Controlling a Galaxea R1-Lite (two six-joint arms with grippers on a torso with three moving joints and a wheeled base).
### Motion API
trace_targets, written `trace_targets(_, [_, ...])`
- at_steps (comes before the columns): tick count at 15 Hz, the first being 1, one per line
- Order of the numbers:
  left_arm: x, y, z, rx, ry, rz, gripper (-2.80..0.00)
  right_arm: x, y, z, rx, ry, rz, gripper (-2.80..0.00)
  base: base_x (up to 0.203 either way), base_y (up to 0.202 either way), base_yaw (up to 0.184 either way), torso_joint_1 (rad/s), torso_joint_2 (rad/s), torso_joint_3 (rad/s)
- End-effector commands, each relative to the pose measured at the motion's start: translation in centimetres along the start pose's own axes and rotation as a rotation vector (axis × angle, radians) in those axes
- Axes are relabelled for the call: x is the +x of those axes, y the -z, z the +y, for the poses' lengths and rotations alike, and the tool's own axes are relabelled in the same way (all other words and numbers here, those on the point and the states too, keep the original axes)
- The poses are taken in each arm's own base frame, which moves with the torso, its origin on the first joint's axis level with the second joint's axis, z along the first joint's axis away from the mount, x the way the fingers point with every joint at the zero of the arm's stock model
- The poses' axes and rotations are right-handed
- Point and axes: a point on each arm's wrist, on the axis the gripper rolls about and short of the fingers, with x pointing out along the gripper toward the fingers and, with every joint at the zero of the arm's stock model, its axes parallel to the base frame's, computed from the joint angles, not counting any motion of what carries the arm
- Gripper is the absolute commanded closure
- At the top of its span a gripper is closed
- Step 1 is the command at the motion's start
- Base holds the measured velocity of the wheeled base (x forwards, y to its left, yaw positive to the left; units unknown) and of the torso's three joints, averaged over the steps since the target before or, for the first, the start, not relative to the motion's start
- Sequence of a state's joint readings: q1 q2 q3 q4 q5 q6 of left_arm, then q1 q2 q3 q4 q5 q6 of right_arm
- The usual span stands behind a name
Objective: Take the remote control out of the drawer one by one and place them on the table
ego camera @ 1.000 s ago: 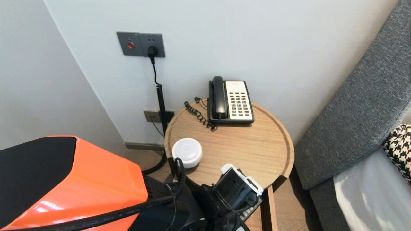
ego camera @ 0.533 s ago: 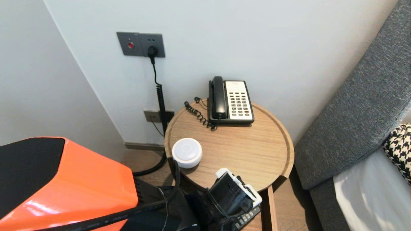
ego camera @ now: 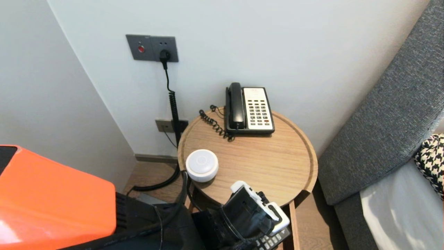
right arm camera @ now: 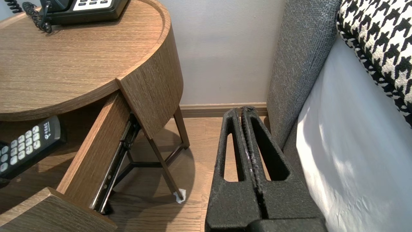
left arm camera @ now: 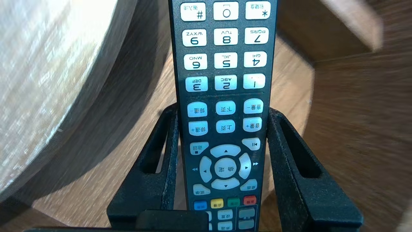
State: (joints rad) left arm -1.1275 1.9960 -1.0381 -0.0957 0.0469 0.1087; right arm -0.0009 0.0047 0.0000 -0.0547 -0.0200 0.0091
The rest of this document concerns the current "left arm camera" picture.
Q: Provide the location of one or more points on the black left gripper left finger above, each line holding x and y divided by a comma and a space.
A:
145, 193

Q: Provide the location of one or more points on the black TV remote control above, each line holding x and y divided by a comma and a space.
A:
225, 96

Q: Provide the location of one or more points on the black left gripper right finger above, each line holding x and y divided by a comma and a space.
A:
305, 199

